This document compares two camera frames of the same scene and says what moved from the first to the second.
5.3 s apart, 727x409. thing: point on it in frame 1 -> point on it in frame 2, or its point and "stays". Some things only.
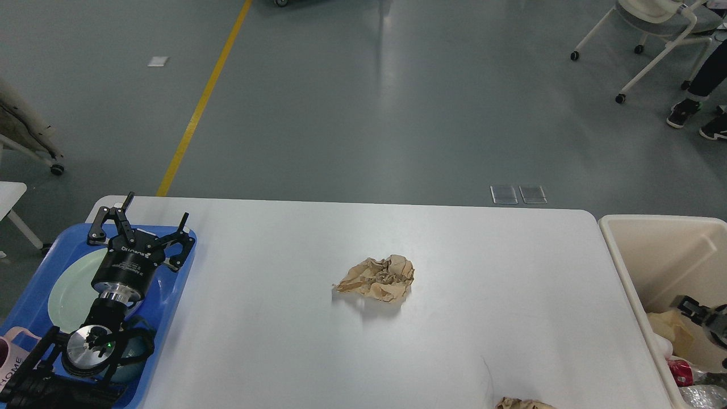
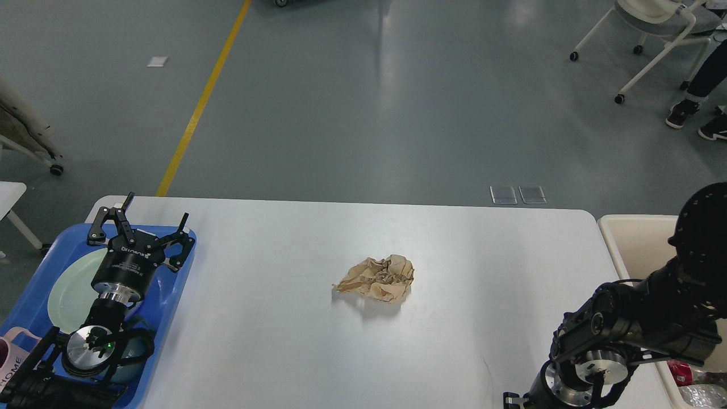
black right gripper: (714, 320) -> (546, 393)
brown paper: (388, 279) stays
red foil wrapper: (681, 372) stays
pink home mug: (12, 357) stays
